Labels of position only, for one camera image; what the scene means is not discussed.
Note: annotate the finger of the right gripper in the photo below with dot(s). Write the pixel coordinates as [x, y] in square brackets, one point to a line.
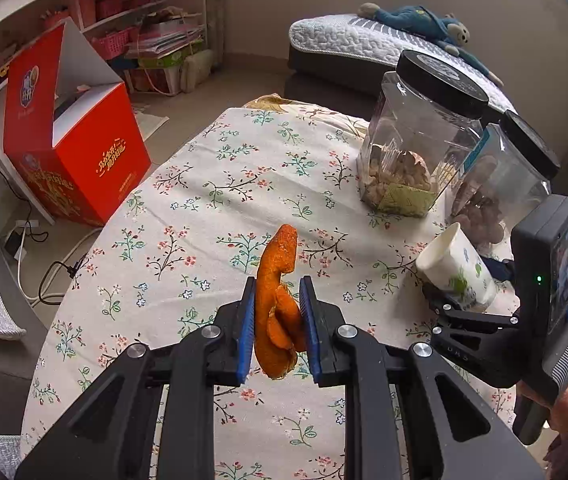
[500, 270]
[438, 301]

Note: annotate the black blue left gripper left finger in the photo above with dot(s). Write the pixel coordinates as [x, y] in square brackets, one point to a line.
[150, 413]

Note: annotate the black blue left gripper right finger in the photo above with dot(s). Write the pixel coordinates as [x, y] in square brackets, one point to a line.
[409, 413]

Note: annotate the white paper cup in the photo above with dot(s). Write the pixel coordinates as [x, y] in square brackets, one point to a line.
[450, 262]

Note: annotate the orange peel piece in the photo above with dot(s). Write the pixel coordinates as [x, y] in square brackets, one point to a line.
[279, 327]

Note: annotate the clear jar with nuts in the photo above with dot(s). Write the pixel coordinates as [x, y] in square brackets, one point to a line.
[504, 178]

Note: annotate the clear jar with snacks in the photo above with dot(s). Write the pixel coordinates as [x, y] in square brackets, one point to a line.
[425, 124]

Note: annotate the floral tablecloth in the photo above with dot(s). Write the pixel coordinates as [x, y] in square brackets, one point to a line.
[184, 243]

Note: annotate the blue stuffed monkey toy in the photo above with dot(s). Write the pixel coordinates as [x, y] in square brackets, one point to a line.
[448, 33]

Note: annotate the grey quilted sofa cover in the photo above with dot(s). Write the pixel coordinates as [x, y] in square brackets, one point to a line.
[366, 40]

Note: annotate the red gift box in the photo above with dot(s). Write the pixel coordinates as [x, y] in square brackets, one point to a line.
[69, 128]

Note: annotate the white bookshelf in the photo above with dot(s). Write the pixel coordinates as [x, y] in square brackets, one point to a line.
[89, 10]

